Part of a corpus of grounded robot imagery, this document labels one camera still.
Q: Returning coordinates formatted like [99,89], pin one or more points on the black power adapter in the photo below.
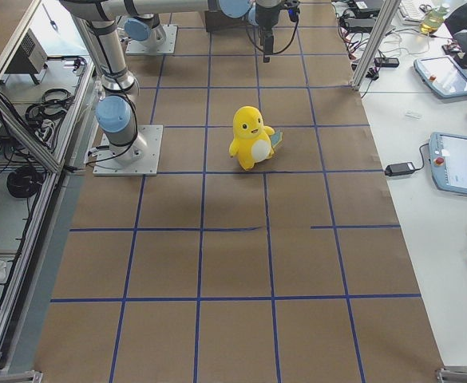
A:
[399,169]

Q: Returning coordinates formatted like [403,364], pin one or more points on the brown paper table cover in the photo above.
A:
[293,271]

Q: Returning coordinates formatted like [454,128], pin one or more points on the yellow plush toy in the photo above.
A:
[251,142]

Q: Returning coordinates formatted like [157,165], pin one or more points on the small black device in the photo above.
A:
[386,62]

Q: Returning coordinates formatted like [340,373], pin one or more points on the aluminium frame post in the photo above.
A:
[382,24]

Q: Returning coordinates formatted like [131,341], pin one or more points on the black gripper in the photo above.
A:
[266,17]

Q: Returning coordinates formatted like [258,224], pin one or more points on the upper teach pendant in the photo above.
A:
[443,76]

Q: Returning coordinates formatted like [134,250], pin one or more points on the grey control box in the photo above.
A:
[30,58]

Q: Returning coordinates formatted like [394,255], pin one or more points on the yellow liquid bottle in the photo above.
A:
[434,19]

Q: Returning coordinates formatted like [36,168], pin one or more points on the lower teach pendant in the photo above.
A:
[448,162]

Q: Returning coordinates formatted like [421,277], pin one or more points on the aluminium frame left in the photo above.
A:
[29,166]

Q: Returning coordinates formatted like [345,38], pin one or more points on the teach pendant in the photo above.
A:
[443,76]
[448,162]

